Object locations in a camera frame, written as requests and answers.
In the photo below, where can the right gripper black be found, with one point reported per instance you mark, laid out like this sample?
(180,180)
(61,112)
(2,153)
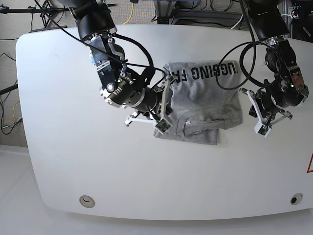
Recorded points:
(151,100)

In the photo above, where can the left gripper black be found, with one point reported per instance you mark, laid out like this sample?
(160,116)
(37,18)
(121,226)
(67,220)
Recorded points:
(267,105)

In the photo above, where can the grey T-shirt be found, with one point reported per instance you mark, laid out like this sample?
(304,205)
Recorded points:
(203,101)

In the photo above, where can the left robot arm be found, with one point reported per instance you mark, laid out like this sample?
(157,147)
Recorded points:
(288,89)

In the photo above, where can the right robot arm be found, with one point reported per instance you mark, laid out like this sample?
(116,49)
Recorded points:
(121,85)

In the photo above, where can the red triangle warning sticker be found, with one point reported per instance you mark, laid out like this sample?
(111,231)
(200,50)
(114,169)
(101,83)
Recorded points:
(310,166)

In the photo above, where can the right table grommet hole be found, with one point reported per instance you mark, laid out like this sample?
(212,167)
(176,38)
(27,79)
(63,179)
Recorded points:
(296,199)

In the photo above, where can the table grommet hole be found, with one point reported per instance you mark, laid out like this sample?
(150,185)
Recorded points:
(296,199)
(87,201)

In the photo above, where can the left table grommet hole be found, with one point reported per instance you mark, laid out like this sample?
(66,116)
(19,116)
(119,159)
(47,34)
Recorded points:
(87,201)

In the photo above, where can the black tripod stand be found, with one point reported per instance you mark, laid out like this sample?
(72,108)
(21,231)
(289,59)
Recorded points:
(46,10)

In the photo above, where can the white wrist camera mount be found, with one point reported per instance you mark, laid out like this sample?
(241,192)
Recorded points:
(156,117)

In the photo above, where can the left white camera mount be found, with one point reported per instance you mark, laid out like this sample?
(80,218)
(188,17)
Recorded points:
(265,121)

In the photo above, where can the aluminium frame stand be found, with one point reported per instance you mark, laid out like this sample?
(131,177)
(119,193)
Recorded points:
(172,11)

